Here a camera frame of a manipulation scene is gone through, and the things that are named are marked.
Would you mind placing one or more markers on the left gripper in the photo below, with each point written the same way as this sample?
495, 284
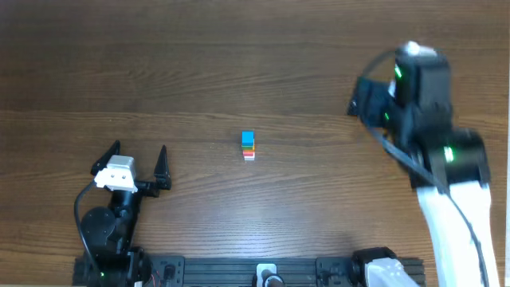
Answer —
153, 188

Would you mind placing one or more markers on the green cube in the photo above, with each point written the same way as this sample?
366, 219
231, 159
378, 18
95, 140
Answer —
248, 147

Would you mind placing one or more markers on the blue cube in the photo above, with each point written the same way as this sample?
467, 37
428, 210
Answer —
248, 138

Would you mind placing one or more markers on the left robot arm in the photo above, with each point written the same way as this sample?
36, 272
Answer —
97, 229

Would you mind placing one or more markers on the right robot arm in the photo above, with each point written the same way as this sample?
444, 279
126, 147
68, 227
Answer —
454, 223

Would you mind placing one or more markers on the red cube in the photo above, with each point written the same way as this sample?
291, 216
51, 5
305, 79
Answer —
249, 154

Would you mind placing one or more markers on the orange cube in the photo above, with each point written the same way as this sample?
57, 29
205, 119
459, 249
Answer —
248, 150

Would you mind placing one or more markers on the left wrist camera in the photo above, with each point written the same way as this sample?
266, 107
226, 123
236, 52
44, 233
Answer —
117, 175

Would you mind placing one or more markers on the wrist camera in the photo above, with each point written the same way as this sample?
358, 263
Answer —
414, 48
117, 175

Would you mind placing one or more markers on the mounting rail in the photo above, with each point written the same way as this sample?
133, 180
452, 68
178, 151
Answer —
223, 271

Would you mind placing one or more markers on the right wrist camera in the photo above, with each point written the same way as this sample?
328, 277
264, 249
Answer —
414, 48

